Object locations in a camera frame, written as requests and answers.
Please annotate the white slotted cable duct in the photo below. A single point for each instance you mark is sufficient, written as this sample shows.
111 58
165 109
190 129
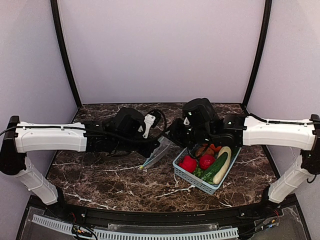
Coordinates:
135 232

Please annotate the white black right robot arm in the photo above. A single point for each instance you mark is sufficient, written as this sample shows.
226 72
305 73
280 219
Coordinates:
200 128

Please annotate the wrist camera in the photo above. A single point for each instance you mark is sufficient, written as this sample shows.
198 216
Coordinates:
186 122
151 119

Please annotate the dark red round fruit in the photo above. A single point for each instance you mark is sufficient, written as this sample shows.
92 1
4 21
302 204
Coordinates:
206 161

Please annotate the white radish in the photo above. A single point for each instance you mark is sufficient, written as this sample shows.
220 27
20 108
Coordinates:
223 161

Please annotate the orange fruit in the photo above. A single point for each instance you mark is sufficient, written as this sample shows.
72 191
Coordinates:
216 149

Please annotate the brown potato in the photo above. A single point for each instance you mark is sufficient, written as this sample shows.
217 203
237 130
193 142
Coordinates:
204 151

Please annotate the black front rail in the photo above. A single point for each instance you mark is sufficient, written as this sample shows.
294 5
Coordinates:
232 216

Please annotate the clear zip top bag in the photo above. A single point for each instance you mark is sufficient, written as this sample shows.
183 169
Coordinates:
158 153

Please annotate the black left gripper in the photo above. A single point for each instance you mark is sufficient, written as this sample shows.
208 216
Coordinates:
152 149

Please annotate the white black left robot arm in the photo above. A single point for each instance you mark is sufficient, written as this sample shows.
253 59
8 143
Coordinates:
126 132

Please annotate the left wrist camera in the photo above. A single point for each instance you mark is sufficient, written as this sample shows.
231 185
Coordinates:
151 119

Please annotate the green cucumber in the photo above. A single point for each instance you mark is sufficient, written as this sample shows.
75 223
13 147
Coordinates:
208 174

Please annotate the green leafy vegetable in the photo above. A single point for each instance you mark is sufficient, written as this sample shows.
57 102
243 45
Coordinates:
235 151

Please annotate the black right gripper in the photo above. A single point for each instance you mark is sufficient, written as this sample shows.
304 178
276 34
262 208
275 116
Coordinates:
178 135

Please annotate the green grapes bunch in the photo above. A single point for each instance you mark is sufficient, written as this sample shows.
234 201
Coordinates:
198 172

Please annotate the light blue plastic basket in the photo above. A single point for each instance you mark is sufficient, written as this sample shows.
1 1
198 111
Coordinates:
207 187

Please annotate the red tomato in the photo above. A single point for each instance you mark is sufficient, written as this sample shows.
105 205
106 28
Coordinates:
188 163

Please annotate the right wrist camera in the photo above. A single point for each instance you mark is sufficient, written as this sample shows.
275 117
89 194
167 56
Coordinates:
186 122

